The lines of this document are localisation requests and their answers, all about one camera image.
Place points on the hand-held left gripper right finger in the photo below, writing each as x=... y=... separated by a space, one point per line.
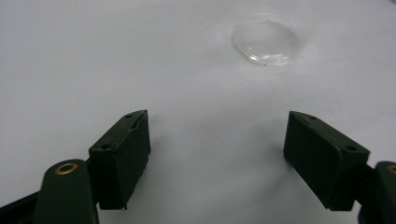
x=323 y=161

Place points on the clear round dish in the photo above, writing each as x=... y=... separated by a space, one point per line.
x=266 y=42

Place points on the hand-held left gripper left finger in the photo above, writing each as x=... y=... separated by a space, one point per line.
x=124 y=155

